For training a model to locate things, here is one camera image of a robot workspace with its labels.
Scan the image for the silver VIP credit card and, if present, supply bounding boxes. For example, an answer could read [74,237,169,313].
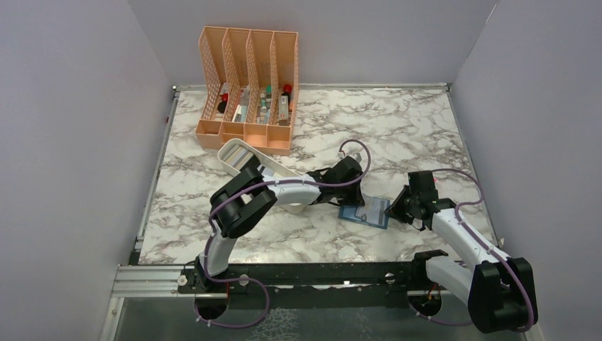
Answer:
[354,197,389,225]

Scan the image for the teal card holder wallet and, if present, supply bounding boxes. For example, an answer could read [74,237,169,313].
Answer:
[338,195,390,229]

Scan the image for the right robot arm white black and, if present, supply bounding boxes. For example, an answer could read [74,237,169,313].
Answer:
[385,170,538,333]

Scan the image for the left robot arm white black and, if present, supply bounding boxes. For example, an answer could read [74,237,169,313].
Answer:
[196,156,365,292]

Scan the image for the white oblong plastic tray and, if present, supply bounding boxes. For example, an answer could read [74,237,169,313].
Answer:
[210,139,319,218]

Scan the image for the red capped stick in organizer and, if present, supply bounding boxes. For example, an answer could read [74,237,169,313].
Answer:
[278,84,292,126]

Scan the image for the teal capped tubes in organizer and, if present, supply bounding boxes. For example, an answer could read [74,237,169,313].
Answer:
[256,85,272,124]

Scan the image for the grey box in organizer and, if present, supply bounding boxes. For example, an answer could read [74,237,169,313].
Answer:
[231,88,250,123]

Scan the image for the peach plastic file organizer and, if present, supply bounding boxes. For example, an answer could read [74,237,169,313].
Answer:
[196,26,300,156]

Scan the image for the red black item in organizer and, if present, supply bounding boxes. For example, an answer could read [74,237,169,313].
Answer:
[217,92,229,114]

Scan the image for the black mounting rail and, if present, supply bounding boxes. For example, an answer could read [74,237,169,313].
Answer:
[177,261,447,315]

